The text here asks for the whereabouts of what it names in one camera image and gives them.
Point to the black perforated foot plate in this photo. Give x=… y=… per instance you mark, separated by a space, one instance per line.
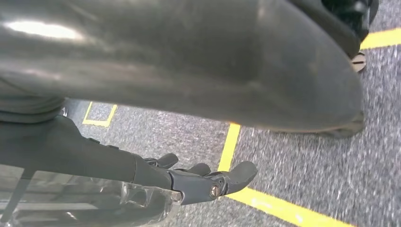
x=347 y=132

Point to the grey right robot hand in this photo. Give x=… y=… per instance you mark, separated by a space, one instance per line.
x=156 y=56

